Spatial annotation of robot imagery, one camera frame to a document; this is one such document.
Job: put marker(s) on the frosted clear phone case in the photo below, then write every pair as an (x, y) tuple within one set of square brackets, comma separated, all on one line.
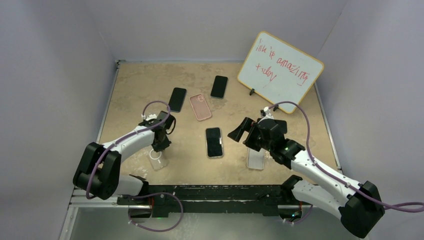
[(255, 159)]

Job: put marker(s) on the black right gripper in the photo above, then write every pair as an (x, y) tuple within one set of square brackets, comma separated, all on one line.
[(246, 126)]

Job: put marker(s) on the yellow framed whiteboard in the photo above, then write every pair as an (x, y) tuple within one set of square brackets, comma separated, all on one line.
[(279, 72)]

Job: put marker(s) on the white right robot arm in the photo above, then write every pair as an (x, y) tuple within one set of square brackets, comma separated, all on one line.
[(345, 198)]

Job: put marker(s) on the clear magsafe case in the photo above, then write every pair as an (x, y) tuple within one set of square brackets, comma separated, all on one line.
[(222, 143), (157, 159)]

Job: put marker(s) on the black phone with white reflection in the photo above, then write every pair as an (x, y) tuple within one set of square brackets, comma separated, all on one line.
[(214, 142)]

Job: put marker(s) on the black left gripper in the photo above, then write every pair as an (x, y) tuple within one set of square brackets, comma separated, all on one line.
[(164, 145)]

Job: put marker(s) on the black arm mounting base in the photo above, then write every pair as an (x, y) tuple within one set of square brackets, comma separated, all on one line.
[(272, 200)]

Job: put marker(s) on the pink phone case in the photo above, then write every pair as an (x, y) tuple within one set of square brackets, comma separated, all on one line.
[(200, 107)]

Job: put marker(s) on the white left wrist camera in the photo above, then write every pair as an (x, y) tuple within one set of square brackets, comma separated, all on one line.
[(148, 117)]

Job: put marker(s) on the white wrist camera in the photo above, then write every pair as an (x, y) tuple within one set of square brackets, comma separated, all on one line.
[(148, 117), (266, 113)]

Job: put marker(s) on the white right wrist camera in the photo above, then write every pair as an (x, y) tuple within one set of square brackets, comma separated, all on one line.
[(266, 113)]

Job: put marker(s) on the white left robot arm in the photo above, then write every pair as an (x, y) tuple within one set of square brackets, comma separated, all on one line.
[(98, 172)]

